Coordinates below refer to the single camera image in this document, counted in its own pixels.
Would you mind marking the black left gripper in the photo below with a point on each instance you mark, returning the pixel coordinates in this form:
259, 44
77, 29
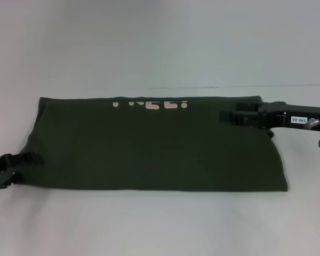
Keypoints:
0, 176

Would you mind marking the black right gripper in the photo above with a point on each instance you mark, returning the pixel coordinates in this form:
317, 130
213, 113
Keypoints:
296, 118

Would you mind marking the dark green shirt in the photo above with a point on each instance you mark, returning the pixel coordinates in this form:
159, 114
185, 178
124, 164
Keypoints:
149, 146

